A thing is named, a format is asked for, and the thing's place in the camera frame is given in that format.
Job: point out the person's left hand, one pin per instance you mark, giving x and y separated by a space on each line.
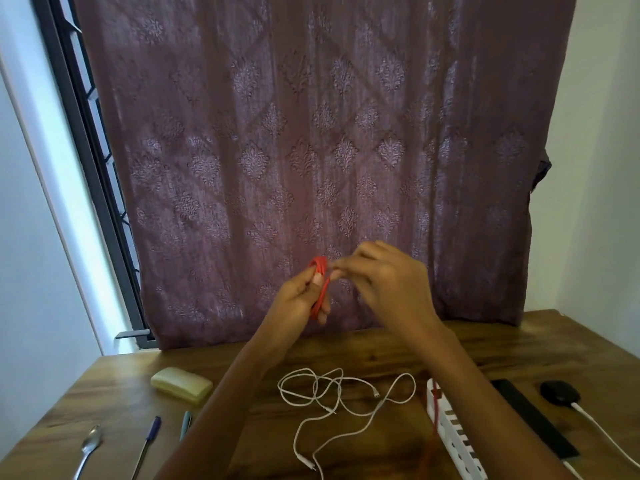
290 309

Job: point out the person's right hand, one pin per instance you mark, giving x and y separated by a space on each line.
395 289

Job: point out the person's right thumb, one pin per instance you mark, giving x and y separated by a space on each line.
350 280

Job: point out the person's left thumb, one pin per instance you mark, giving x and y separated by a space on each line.
318 279

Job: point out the person's left forearm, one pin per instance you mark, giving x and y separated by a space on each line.
225 409

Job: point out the person's right forearm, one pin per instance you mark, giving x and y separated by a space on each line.
475 409

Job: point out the mauve patterned curtain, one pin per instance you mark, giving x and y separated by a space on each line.
280 144

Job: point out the pale yellow case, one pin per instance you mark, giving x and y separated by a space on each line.
181 384

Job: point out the white power strip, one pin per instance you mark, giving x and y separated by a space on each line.
457 439

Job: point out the teal pen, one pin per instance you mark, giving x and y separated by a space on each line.
185 425

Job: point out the flat black remote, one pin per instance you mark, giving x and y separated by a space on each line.
532 417

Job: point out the black round adapter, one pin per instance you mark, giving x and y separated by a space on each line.
559 392

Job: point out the blue pen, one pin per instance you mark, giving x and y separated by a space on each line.
147 444

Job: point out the metal spoon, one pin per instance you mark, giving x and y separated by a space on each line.
89 444

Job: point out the dark grey window frame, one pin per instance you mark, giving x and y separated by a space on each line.
95 159

